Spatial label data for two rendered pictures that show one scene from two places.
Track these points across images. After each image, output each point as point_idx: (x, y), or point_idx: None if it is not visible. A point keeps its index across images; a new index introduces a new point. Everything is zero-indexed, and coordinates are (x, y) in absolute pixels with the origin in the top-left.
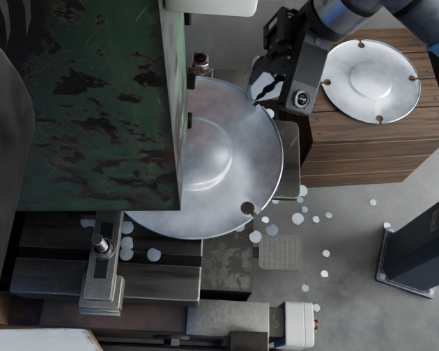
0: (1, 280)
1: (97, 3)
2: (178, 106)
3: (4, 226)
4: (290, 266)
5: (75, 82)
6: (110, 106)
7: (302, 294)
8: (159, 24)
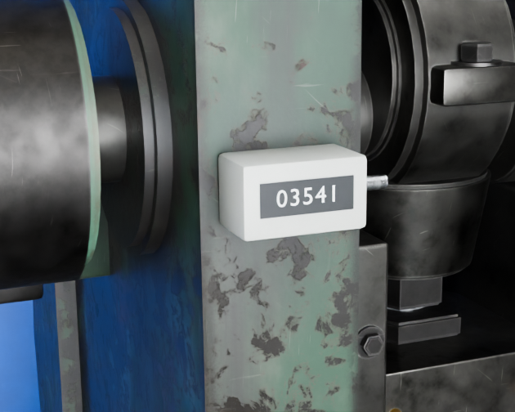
0: None
1: (185, 191)
2: (260, 410)
3: (10, 198)
4: None
5: (177, 277)
6: (185, 319)
7: None
8: (199, 218)
